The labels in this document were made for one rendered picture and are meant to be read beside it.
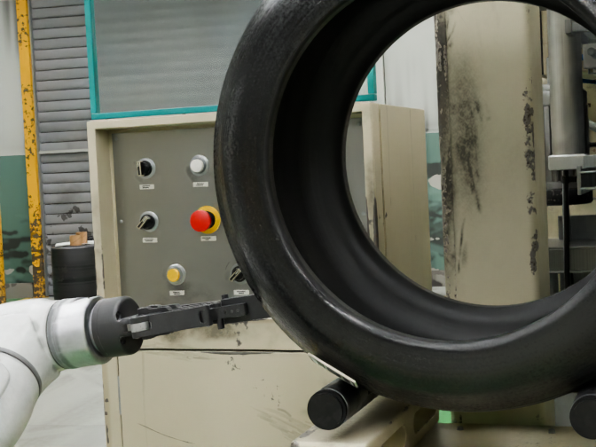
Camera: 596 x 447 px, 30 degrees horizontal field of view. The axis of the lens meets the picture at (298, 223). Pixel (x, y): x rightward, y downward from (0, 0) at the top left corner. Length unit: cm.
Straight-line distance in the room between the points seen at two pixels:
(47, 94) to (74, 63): 40
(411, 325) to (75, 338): 42
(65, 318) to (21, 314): 6
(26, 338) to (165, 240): 70
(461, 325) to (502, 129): 27
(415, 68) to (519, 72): 878
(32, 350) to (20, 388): 6
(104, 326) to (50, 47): 981
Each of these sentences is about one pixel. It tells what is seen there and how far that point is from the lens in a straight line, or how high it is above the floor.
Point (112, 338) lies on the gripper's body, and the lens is 140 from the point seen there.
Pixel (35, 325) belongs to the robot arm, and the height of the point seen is 98.
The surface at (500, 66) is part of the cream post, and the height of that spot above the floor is 128.
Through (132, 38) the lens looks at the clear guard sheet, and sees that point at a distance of 210.
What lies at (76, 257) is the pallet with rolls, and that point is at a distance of 759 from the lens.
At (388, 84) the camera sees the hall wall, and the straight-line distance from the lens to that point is 1031.
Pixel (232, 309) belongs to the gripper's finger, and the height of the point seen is 100.
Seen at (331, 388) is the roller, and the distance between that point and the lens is 123.
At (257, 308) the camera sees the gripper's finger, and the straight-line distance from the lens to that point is 134.
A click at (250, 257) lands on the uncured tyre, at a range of 122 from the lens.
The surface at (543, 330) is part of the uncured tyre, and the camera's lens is 115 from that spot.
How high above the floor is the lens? 117
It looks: 3 degrees down
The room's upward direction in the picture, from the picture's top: 3 degrees counter-clockwise
